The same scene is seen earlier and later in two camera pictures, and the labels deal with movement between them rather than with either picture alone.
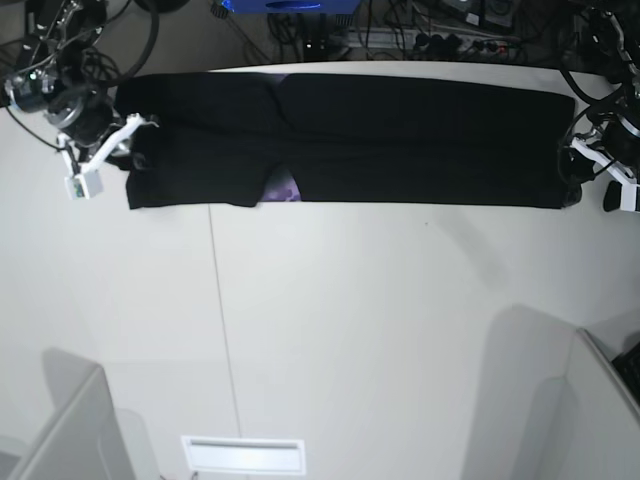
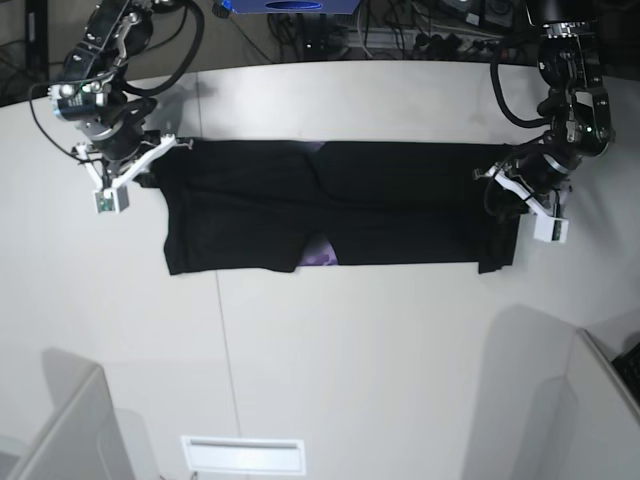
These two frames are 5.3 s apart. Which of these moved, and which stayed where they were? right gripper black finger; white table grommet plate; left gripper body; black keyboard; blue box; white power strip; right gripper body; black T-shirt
Moved: right gripper black finger; right gripper body; black T-shirt; left gripper body
Stayed: white power strip; white table grommet plate; black keyboard; blue box
